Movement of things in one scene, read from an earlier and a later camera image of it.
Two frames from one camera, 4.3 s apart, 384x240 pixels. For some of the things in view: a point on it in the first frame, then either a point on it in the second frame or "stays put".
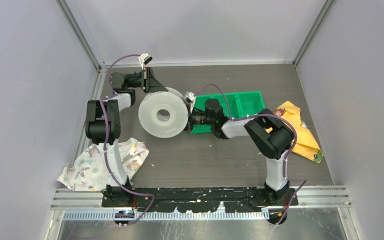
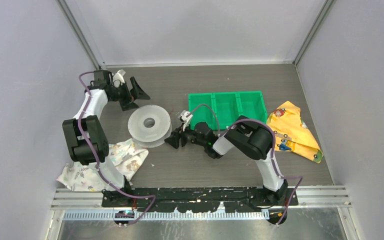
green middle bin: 230,103 stays put
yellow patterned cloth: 305,146 stays put
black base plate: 165,199 stays put
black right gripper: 190,121 → 174,140
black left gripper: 150,83 → 137,93
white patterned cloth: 88,171 stays put
